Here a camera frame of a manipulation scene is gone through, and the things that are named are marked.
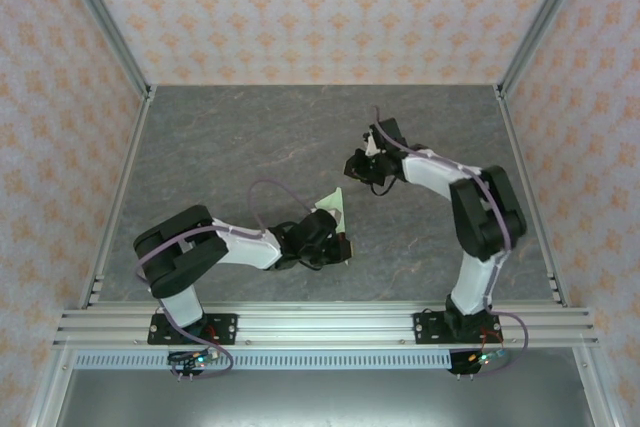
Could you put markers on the light green paper sheet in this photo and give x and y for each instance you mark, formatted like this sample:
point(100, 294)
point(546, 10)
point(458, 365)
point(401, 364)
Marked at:
point(332, 204)

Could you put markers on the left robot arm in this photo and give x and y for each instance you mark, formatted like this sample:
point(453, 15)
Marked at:
point(245, 247)

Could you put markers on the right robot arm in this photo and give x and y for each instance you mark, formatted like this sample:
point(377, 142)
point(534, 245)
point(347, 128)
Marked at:
point(430, 172)

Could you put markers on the grey metal sheet panel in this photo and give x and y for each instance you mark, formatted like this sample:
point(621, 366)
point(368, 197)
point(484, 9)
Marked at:
point(325, 399)

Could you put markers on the small circuit board with LEDs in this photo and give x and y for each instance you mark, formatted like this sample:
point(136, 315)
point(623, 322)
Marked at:
point(482, 358)
point(192, 358)

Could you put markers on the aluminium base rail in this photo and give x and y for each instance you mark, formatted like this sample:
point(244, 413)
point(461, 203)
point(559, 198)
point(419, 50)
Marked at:
point(325, 322)

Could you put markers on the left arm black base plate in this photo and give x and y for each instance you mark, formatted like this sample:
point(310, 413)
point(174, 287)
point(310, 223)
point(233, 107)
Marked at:
point(225, 329)

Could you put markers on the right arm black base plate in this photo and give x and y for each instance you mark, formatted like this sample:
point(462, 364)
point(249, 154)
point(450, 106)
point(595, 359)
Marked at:
point(425, 329)

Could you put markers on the aluminium side rail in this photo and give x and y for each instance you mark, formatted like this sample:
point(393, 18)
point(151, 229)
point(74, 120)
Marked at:
point(530, 187)
point(117, 197)

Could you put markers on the aluminium frame post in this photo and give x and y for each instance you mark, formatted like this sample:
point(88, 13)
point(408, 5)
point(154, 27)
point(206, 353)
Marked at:
point(107, 27)
point(540, 27)

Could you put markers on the aluminium frame leg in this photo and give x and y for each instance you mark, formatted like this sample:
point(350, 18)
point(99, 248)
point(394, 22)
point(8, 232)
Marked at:
point(595, 387)
point(50, 387)

